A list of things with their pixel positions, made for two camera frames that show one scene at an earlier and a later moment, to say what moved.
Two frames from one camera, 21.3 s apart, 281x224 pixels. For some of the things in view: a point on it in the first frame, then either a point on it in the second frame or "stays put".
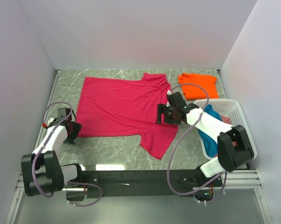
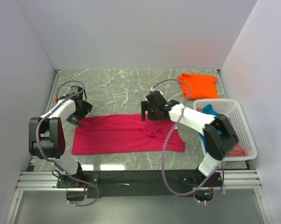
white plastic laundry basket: (231, 108) stays put
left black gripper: (72, 132) → (75, 115)
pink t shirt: (113, 108) → (114, 133)
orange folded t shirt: (194, 92) stays put
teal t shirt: (210, 144) stays put
